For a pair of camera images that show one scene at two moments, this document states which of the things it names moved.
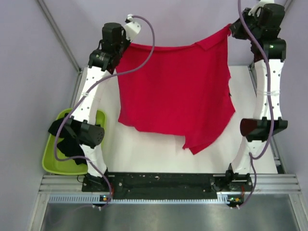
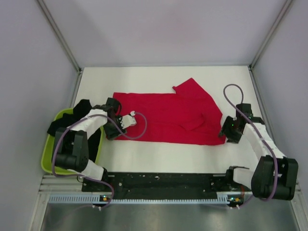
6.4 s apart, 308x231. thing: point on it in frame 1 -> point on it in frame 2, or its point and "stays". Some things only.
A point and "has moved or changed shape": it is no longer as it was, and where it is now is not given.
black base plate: x=171 y=186 stays
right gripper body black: x=240 y=31 -> x=230 y=130
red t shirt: x=183 y=91 has moved or changed shape
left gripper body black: x=122 y=45 -> x=111 y=130
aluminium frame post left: x=59 y=35 stays
